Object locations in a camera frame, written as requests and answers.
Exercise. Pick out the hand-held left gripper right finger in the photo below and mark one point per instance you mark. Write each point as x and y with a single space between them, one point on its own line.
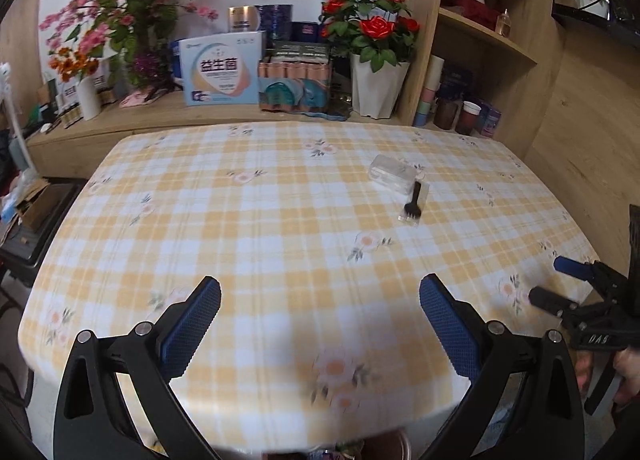
450 325

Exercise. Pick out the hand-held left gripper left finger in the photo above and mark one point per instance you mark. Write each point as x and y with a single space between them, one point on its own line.
192 325

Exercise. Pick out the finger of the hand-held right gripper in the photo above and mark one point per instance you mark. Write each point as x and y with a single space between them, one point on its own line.
547 299
567 266

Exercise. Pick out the person's right hand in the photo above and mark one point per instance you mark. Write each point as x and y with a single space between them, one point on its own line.
627 375

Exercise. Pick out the black plastic fork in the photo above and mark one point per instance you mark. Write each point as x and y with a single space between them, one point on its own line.
413 200

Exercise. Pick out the clear plastic box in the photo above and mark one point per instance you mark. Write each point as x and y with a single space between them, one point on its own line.
392 173

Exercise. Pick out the small blue box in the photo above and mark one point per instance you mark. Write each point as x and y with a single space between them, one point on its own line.
489 118

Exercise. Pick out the red paper cup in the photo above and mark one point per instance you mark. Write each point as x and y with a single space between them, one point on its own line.
467 118

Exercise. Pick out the black storage box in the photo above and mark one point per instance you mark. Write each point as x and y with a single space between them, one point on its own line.
30 245

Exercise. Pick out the dark glass tumbler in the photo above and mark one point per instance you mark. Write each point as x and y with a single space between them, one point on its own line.
446 113

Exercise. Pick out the cardboard box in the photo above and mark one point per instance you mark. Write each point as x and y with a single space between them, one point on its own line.
35 202

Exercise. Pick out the low wooden cabinet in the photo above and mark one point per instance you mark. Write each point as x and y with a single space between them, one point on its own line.
175 126

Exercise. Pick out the wooden shelf unit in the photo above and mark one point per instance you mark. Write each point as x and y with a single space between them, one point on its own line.
525 65

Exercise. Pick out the navy gift box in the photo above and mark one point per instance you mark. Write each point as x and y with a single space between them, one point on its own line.
457 80

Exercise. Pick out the stack of pastel cups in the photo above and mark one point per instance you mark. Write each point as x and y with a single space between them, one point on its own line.
427 95

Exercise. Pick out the clear bag of items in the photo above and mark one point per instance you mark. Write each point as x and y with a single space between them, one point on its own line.
10 200

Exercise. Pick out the pink cloth item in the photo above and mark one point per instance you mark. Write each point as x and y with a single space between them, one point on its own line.
142 99

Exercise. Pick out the blue marbled tray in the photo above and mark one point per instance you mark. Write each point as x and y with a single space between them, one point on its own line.
339 113

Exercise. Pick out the black countertop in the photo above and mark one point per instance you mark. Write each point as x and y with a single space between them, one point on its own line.
600 26

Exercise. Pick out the row of small brown bottles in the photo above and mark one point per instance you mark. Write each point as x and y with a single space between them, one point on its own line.
70 115

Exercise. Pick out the white angular flower pot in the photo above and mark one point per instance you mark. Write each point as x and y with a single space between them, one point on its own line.
375 88

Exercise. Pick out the perfume bottle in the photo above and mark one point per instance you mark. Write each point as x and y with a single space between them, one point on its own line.
504 23

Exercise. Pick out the white standing fan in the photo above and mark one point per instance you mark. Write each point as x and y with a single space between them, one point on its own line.
21 140

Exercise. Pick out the white label box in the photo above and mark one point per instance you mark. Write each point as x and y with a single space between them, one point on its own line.
69 91
103 83

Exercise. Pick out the white and blue carton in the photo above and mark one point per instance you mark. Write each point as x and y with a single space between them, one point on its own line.
222 68

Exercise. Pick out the striped pink gift pack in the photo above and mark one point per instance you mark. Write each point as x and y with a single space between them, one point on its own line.
295 85

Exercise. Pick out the purple flower bunch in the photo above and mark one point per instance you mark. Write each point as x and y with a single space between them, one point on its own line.
147 68

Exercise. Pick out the red gift basket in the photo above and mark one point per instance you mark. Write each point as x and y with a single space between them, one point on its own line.
472 5

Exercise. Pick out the orange artificial flowers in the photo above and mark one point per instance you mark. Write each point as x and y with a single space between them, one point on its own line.
75 63

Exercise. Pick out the flat black box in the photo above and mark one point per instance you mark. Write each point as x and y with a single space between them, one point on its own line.
300 50

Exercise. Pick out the silver box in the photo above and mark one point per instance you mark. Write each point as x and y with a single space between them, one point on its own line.
244 19

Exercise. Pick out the red artificial rose plant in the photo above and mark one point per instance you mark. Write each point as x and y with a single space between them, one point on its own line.
370 25

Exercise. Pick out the navy patterned box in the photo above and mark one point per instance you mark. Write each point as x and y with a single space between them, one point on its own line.
275 20

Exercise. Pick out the small navy box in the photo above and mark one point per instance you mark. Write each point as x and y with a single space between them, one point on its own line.
306 30

